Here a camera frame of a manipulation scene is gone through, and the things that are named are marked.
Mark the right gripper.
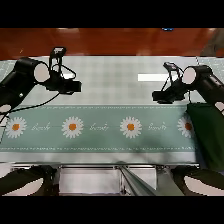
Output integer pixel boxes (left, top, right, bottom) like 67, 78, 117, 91
151, 81, 188, 105

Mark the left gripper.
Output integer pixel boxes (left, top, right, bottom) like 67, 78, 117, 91
44, 69, 83, 96

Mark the dark green garment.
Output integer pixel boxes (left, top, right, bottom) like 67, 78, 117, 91
185, 102, 224, 173

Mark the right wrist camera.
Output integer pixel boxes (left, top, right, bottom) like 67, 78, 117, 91
162, 61, 183, 85

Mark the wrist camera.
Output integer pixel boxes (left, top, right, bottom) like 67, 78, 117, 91
162, 61, 183, 85
48, 46, 68, 73

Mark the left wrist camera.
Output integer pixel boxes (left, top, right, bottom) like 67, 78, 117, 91
48, 46, 68, 73

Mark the black cable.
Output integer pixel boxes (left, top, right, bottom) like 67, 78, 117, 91
0, 91, 64, 125

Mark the silver frame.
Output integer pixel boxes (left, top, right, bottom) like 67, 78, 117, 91
9, 161, 202, 197

